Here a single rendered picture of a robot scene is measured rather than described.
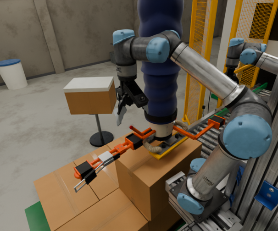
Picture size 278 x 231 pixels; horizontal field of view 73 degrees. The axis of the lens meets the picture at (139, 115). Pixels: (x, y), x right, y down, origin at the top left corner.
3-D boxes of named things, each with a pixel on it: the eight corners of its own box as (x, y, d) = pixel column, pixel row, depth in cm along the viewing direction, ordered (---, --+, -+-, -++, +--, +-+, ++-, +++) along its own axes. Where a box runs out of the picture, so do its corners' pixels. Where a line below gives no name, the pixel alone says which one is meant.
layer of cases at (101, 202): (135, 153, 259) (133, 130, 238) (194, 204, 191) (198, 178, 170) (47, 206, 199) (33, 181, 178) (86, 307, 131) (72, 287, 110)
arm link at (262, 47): (260, 61, 101) (238, 58, 107) (264, 56, 108) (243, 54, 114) (265, 46, 97) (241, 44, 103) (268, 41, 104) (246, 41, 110)
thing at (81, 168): (88, 165, 108) (87, 159, 106) (95, 173, 103) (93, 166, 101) (75, 173, 104) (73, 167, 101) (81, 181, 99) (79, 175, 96)
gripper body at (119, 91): (131, 96, 82) (129, 69, 76) (142, 103, 76) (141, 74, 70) (116, 101, 79) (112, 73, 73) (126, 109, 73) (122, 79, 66)
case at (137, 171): (164, 154, 198) (165, 123, 177) (197, 176, 172) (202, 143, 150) (119, 188, 166) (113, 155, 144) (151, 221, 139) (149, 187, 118)
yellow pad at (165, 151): (179, 131, 147) (180, 126, 144) (190, 137, 140) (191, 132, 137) (148, 153, 129) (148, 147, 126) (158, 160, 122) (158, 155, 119)
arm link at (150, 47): (175, 33, 61) (146, 32, 66) (160, 40, 53) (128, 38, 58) (174, 57, 65) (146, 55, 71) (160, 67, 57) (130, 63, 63)
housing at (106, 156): (108, 155, 115) (107, 150, 112) (114, 161, 110) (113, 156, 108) (98, 161, 111) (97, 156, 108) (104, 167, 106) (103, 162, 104)
